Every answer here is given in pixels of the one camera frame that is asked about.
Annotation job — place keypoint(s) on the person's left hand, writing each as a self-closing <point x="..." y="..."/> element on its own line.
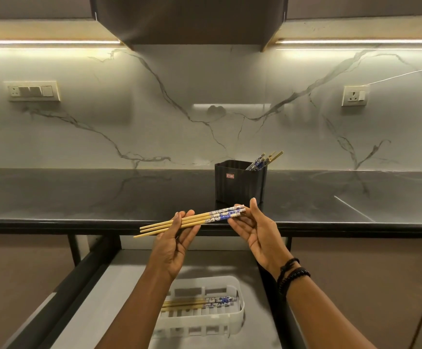
<point x="167" y="250"/>

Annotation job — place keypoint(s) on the person's right hand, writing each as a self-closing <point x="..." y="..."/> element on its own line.
<point x="265" y="243"/>

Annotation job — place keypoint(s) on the person's left thumb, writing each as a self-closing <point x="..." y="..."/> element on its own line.
<point x="176" y="221"/>

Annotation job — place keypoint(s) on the person's right thumb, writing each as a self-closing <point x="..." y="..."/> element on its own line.
<point x="255" y="212"/>

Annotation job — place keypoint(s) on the blue patterned wooden chopstick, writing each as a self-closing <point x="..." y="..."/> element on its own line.
<point x="271" y="156"/>
<point x="264" y="159"/>
<point x="205" y="218"/>
<point x="196" y="223"/>
<point x="256" y="161"/>
<point x="189" y="307"/>
<point x="203" y="303"/>
<point x="203" y="215"/>
<point x="211" y="300"/>

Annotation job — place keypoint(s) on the person's left forearm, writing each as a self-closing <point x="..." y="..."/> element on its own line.
<point x="138" y="308"/>

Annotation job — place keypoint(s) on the person's right forearm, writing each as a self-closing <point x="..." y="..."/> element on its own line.
<point x="327" y="316"/>

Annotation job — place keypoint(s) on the black ribbed utensil holder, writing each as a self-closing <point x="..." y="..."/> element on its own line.
<point x="240" y="185"/>

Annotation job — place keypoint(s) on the grey pull-out drawer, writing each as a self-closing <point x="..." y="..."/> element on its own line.
<point x="116" y="287"/>

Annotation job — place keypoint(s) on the white plastic slotted tray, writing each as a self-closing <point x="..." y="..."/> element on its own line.
<point x="211" y="318"/>

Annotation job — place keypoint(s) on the brown lower cabinet door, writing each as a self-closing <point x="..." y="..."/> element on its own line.
<point x="370" y="279"/>
<point x="18" y="283"/>

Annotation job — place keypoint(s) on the led strip light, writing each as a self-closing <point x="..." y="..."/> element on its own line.
<point x="359" y="41"/>
<point x="47" y="42"/>

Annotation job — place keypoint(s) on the dark kitchen range hood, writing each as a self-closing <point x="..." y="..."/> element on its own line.
<point x="192" y="19"/>

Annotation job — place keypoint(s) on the cream wall power socket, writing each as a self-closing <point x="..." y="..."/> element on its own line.
<point x="355" y="95"/>

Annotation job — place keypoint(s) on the cream wall switch panel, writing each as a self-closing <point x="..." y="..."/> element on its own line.
<point x="32" y="91"/>

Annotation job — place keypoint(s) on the brown upper wall cabinet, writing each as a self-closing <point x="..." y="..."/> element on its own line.
<point x="33" y="16"/>
<point x="367" y="16"/>

